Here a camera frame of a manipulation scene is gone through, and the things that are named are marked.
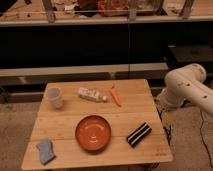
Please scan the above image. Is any orange ceramic bowl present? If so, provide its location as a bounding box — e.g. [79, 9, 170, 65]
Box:
[75, 115, 111, 152]

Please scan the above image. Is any white plastic bottle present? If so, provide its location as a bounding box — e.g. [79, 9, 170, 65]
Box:
[78, 87, 108, 102]

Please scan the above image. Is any blue sponge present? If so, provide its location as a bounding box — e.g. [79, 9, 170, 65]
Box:
[36, 139, 56, 165]

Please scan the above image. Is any black white striped block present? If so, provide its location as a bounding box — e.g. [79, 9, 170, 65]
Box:
[126, 122, 152, 148]

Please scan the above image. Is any white plastic cup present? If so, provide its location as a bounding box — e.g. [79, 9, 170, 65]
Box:
[44, 87, 63, 109]

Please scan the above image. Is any black box on shelf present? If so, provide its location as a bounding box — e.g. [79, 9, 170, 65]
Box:
[165, 45, 213, 73]

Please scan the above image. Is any orange carrot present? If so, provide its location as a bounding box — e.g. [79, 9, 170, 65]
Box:
[110, 87, 122, 107]

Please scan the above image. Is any black cable on floor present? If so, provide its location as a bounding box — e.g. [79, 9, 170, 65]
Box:
[198, 109, 213, 168]

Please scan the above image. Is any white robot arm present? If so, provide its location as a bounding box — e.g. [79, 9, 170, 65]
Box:
[158, 63, 213, 117]

